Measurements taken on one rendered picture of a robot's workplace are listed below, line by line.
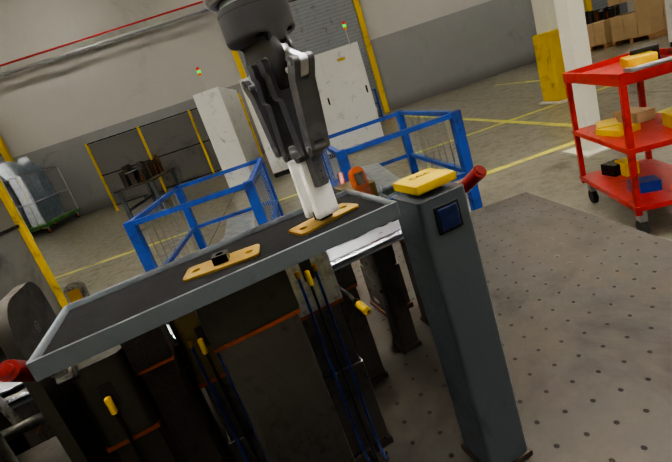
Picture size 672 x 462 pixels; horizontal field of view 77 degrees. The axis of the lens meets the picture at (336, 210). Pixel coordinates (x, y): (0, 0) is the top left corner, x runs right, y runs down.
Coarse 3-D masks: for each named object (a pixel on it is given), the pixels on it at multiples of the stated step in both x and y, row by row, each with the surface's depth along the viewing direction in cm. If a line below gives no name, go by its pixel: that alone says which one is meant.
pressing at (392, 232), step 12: (384, 228) 88; (396, 228) 86; (360, 240) 86; (372, 240) 84; (384, 240) 81; (396, 240) 82; (336, 252) 84; (348, 252) 82; (360, 252) 80; (372, 252) 81; (336, 264) 78; (348, 264) 79; (0, 384) 75; (12, 384) 73; (12, 396) 68; (24, 396) 68; (12, 408) 67
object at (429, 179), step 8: (432, 168) 57; (408, 176) 56; (416, 176) 55; (424, 176) 54; (432, 176) 53; (440, 176) 52; (448, 176) 52; (400, 184) 54; (408, 184) 53; (416, 184) 52; (424, 184) 51; (432, 184) 51; (440, 184) 52; (408, 192) 53; (416, 192) 51; (424, 192) 51
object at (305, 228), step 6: (342, 204) 52; (348, 204) 52; (354, 204) 51; (342, 210) 50; (348, 210) 49; (330, 216) 49; (336, 216) 48; (306, 222) 50; (312, 222) 49; (318, 222) 48; (324, 222) 48; (294, 228) 49; (300, 228) 49; (306, 228) 48; (312, 228) 47; (318, 228) 47; (294, 234) 48; (300, 234) 47; (306, 234) 46
